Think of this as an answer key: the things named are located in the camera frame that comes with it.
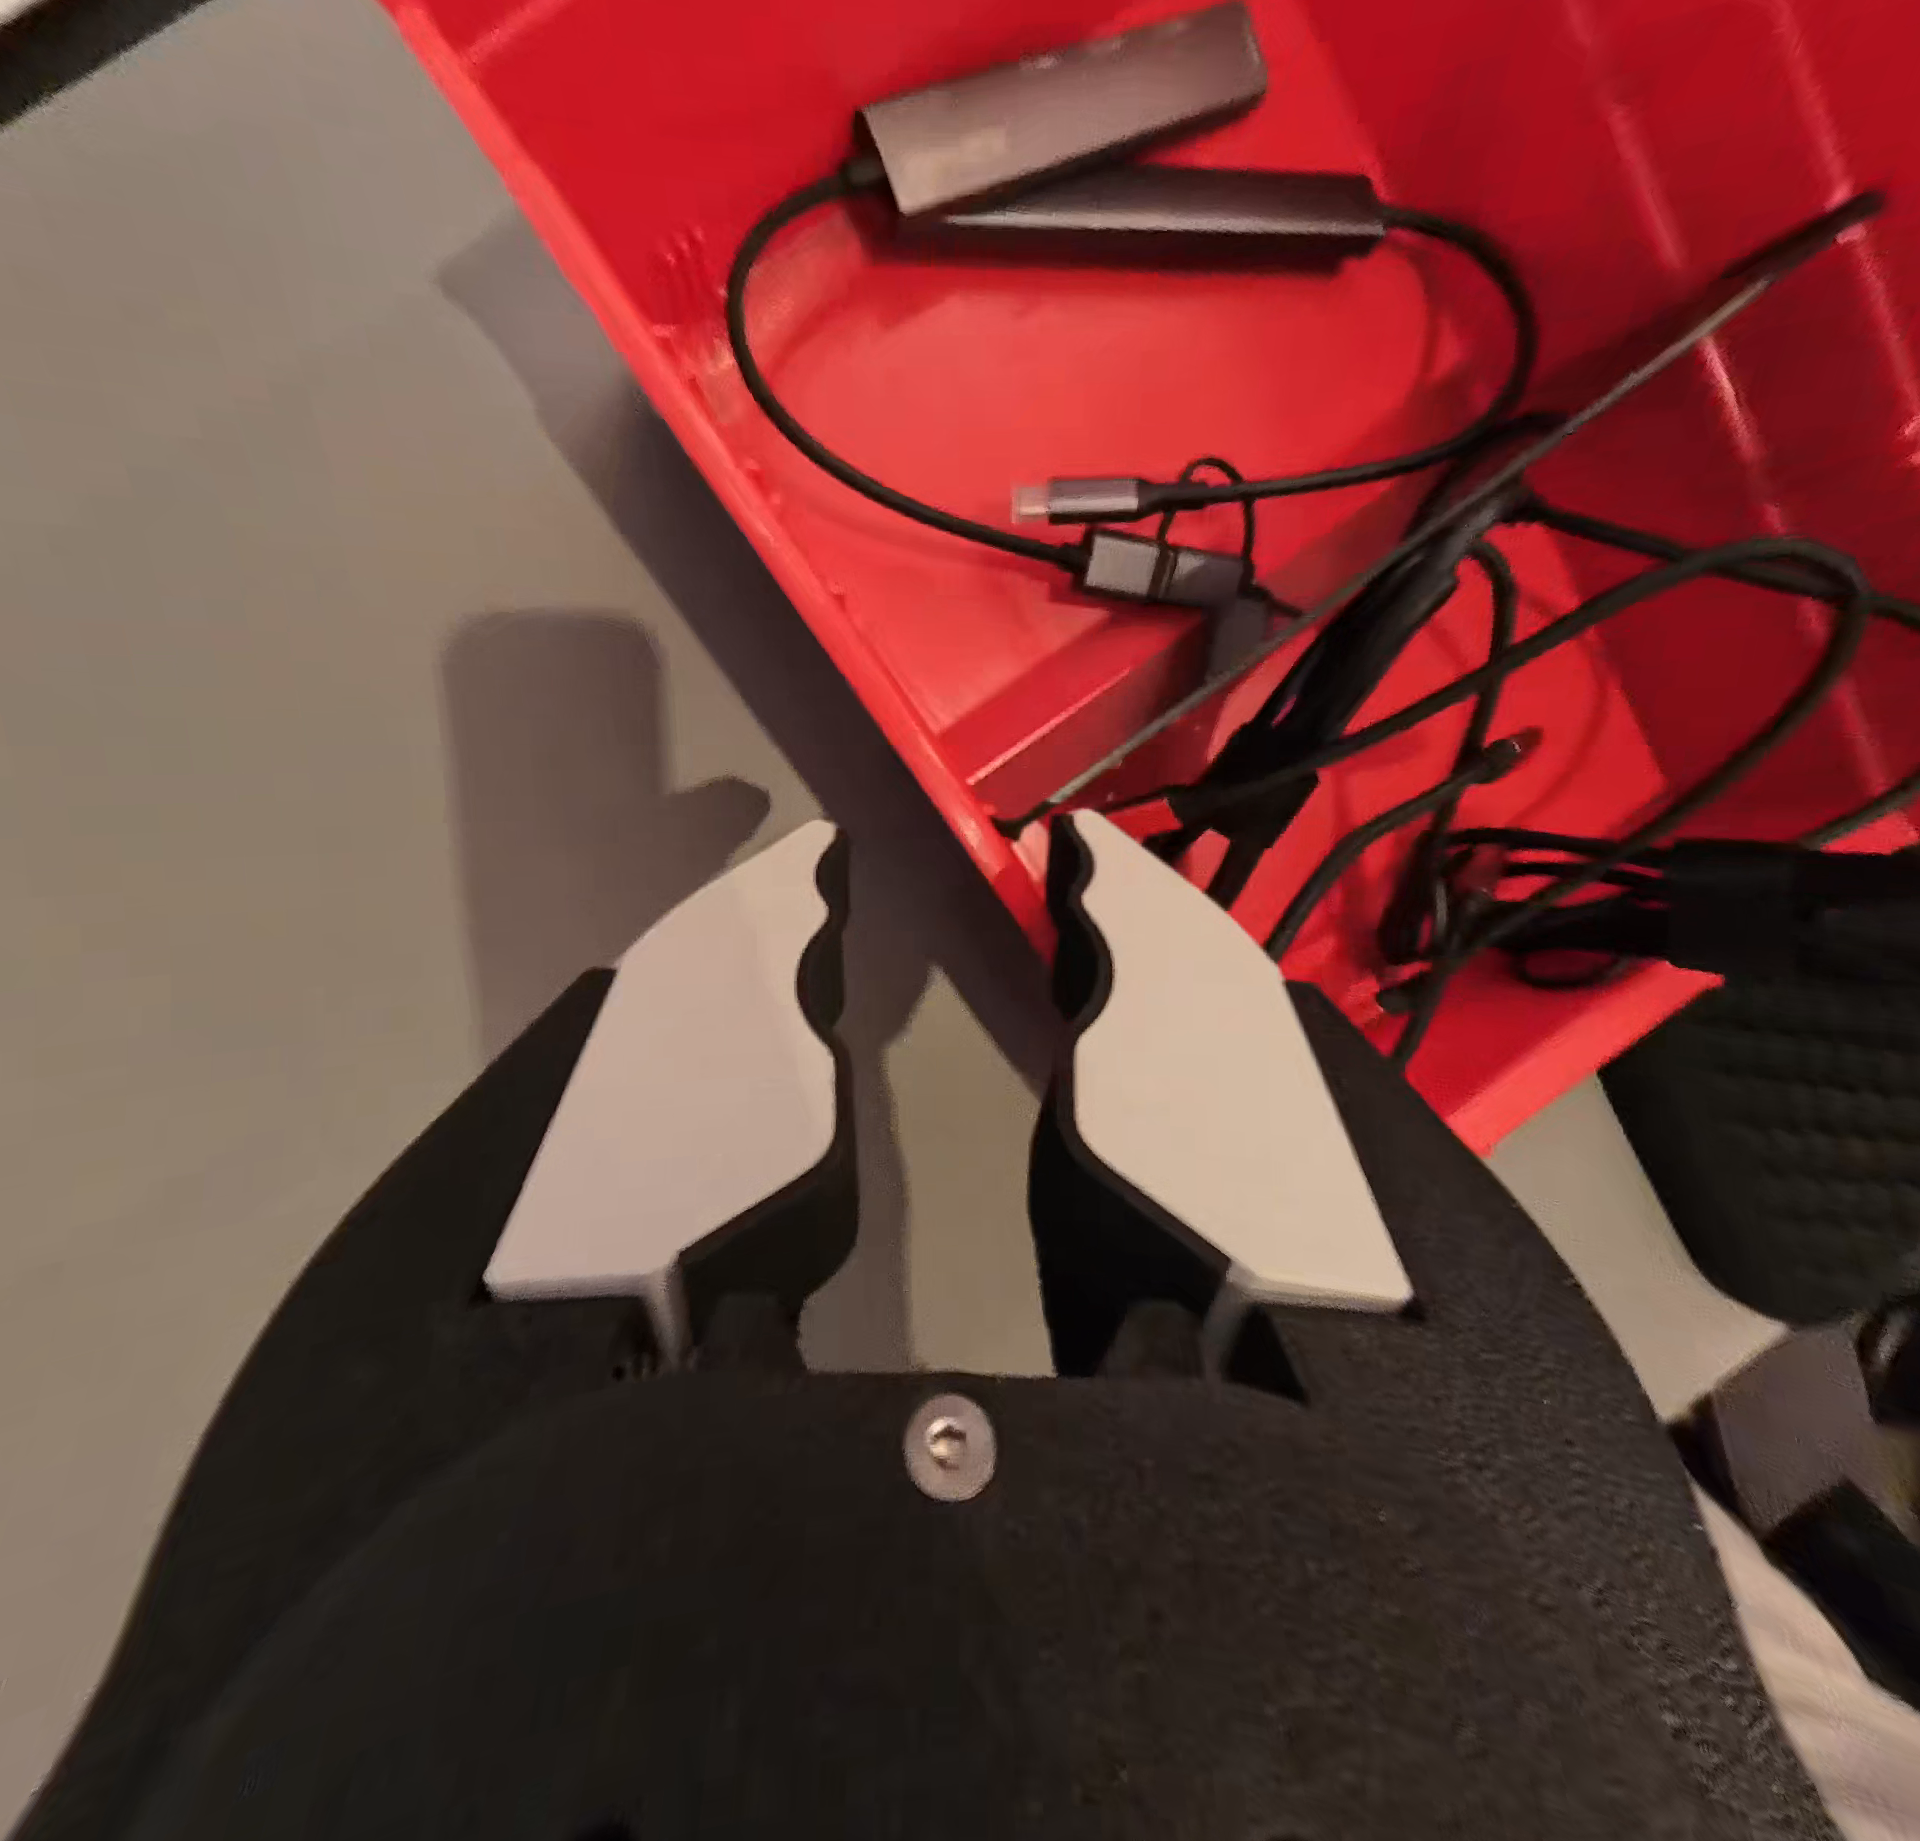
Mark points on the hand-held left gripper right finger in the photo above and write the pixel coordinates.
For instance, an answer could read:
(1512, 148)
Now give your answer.
(1216, 1106)

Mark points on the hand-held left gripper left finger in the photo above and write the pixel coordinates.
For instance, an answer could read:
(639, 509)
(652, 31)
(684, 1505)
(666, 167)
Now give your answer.
(706, 1091)

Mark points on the red plastic bin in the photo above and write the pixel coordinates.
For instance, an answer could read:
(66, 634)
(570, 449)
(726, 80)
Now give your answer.
(1051, 371)

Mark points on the dark grey usb hub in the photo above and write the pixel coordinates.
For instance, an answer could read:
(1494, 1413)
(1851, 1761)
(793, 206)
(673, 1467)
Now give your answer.
(1201, 222)
(1051, 102)

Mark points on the white clothing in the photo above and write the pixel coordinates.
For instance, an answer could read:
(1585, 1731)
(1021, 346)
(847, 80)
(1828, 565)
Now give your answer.
(1816, 1707)

